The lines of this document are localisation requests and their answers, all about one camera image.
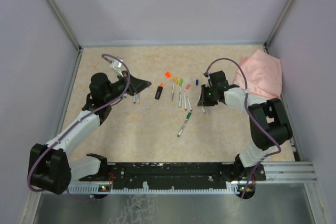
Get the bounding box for dark green cap marker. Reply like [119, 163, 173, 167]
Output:
[177, 112, 192, 137]

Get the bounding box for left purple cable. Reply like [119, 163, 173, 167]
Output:
[26, 54, 131, 203]

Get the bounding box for orange highlighter cap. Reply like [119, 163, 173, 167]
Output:
[165, 72, 172, 78]

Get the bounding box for pink cap paint marker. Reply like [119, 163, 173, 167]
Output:
[183, 91, 187, 111]

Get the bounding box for lime cap white marker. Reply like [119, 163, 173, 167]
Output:
[178, 85, 182, 109]

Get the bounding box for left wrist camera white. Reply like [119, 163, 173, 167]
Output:
[110, 57, 123, 77]

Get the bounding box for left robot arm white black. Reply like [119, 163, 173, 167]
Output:
[27, 71, 152, 195]

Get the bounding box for yellow marker pen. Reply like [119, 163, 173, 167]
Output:
[170, 81, 175, 102]

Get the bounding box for black orange highlighter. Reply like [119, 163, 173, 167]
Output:
[154, 83, 163, 100]

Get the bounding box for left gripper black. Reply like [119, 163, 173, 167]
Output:
[104, 70, 151, 103]

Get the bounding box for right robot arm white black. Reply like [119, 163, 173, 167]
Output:
[197, 71, 293, 181]

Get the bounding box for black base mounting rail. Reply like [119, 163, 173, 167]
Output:
[79, 162, 266, 190]

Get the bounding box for pink cloth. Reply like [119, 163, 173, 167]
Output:
[234, 49, 282, 99]

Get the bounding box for grey slotted cable duct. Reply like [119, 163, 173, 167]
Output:
[68, 182, 243, 195]

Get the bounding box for blue cap white marker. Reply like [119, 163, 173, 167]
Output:
[186, 96, 193, 112]

